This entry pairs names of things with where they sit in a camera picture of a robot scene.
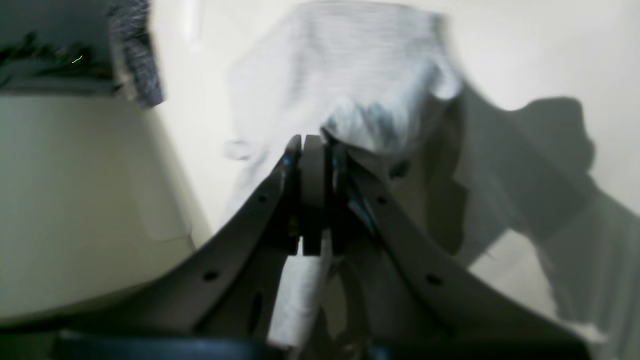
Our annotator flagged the grey T-shirt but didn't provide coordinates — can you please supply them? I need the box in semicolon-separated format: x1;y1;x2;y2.
220;0;501;351

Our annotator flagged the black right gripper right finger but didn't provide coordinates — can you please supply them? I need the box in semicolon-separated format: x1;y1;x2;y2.
327;144;586;351

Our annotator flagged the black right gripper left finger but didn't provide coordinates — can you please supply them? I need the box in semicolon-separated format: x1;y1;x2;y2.
60;135;326;346

